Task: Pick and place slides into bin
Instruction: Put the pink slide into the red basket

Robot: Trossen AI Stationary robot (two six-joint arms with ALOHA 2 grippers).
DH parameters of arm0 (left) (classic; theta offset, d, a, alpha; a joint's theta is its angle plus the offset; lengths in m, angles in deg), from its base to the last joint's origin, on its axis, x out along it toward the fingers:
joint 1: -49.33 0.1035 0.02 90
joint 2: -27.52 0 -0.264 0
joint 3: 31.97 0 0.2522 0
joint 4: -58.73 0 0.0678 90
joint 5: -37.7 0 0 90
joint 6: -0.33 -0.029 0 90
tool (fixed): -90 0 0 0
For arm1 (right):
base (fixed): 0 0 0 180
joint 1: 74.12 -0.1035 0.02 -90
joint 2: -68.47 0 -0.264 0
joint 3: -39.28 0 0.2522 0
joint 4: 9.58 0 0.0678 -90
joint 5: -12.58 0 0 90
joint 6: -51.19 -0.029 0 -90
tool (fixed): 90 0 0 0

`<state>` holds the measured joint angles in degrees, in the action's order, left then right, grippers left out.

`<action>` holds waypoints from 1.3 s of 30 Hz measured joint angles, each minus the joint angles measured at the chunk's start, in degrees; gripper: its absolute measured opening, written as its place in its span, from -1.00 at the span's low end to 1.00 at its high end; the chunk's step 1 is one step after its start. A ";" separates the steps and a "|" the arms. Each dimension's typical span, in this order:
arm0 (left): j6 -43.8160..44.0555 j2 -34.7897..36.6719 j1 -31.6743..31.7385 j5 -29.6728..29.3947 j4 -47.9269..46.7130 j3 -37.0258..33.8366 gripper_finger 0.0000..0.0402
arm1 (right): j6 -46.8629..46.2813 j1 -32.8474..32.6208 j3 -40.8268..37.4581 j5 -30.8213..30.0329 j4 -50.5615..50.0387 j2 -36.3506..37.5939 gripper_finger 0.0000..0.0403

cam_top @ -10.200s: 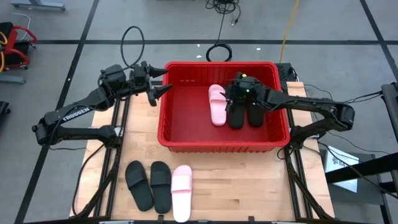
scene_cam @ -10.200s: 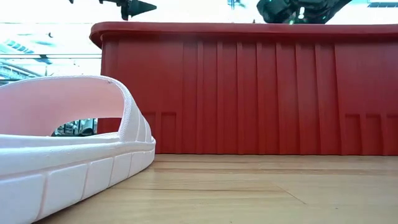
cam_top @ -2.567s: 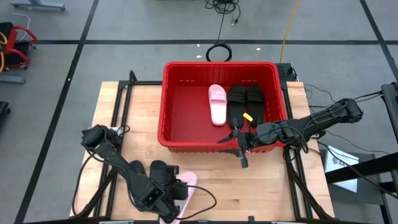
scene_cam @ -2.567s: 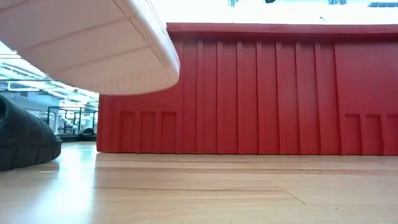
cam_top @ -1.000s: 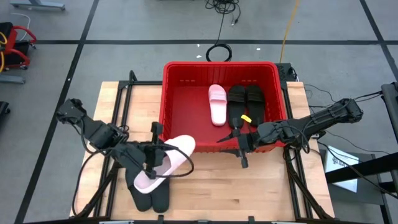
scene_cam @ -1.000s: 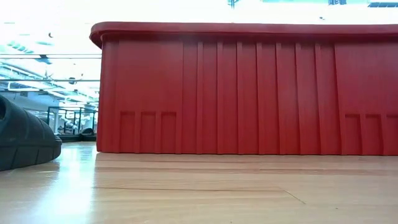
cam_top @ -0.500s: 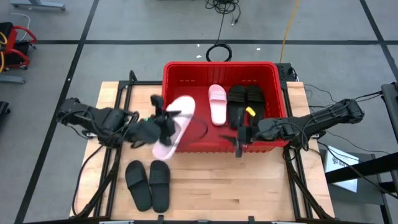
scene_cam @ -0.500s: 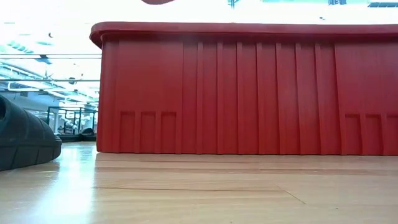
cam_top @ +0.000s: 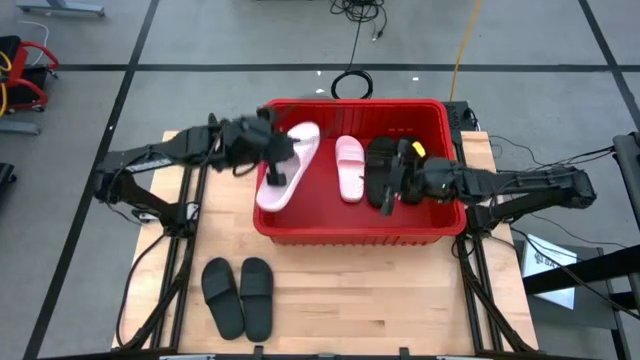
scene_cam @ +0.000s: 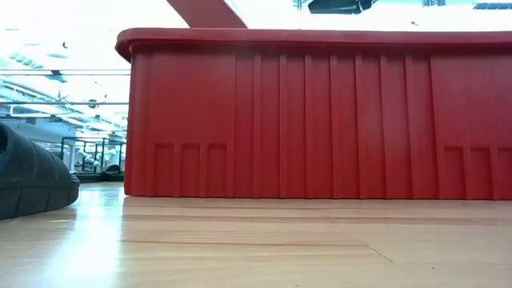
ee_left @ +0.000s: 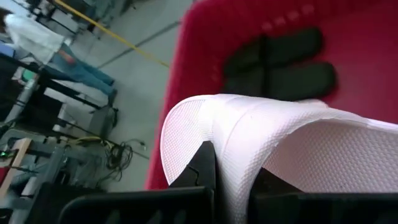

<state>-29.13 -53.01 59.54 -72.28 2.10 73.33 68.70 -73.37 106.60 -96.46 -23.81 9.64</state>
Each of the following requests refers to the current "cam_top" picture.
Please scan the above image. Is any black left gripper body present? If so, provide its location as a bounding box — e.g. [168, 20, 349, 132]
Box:
[222, 114, 296, 174]

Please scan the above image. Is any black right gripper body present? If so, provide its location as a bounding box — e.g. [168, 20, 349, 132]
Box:
[389, 149, 470, 204]

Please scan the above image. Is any black slide sandal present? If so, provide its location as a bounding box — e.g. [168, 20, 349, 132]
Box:
[365, 135, 400, 209]
[200, 257, 246, 341]
[397, 135, 428, 205]
[239, 257, 275, 344]

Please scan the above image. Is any pink slide sandal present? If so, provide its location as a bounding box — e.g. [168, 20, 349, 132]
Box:
[255, 121, 322, 213]
[334, 134, 367, 204]

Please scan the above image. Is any red plastic bin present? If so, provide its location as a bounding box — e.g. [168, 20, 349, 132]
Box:
[252, 98, 469, 246]

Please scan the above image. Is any black power strip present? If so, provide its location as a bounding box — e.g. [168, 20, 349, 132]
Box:
[442, 101, 479, 132]

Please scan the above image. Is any white printed box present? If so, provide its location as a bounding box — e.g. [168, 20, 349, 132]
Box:
[519, 233, 579, 311]

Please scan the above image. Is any black metal beam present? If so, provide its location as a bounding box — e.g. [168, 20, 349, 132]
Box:
[522, 243, 640, 296]

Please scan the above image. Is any grey metal table foot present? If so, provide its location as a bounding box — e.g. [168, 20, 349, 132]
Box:
[16, 0, 107, 20]
[0, 119, 42, 137]

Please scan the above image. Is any red roller cart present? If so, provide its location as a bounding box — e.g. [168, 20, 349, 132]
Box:
[0, 35, 62, 119]

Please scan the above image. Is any coiled black cable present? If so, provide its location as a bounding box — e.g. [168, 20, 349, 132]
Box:
[330, 69, 375, 100]

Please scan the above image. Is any black aluminium frame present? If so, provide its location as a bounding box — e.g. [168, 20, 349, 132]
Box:
[112, 112, 264, 351]
[444, 128, 539, 354]

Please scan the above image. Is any yellow cable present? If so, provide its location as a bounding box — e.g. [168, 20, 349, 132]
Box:
[448, 0, 483, 102]

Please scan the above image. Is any tangled black cable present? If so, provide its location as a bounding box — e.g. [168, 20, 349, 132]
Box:
[329, 0, 389, 42]

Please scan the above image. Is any long black cable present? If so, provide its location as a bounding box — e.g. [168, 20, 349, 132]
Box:
[115, 232, 174, 349]

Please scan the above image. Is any thin white cable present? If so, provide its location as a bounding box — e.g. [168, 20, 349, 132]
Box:
[17, 19, 50, 66]

